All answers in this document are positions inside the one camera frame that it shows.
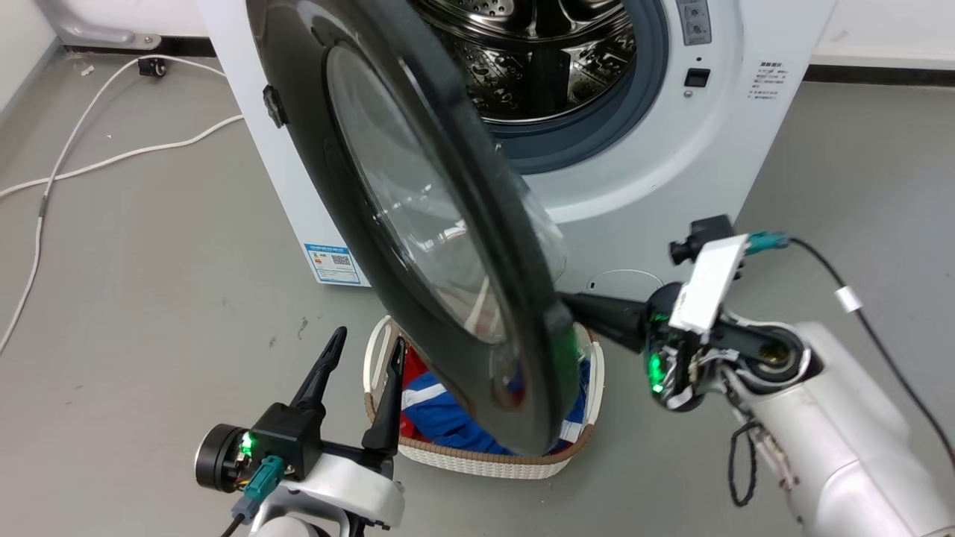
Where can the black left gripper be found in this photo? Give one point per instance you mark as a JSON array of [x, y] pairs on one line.
[[287, 436]]

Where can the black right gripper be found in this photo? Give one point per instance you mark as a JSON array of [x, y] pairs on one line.
[[675, 358]]

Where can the dark round washing machine door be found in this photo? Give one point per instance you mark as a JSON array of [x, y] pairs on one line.
[[418, 224]]

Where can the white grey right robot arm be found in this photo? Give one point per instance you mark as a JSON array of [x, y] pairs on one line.
[[835, 432]]

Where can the white front-load washing machine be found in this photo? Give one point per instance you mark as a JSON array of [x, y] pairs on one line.
[[656, 171]]

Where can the grey-blue rubber door gasket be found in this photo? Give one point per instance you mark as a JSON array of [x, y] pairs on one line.
[[597, 134]]

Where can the steel washing machine drum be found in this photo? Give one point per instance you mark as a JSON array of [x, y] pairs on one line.
[[545, 67]]

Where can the red garment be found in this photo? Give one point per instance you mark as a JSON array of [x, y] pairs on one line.
[[414, 373]]

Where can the blue white-striped garment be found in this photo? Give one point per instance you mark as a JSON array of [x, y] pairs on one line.
[[448, 421]]

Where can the blue energy label sticker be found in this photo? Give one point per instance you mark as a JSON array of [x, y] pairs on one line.
[[334, 264]]

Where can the white woven laundry basket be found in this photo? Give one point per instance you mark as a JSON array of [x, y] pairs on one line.
[[477, 461]]

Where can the black floor plug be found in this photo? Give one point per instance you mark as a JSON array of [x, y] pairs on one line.
[[152, 67]]

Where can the white appliance base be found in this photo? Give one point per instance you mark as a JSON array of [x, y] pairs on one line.
[[97, 26]]

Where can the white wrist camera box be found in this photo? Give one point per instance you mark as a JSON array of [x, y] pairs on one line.
[[709, 280]]

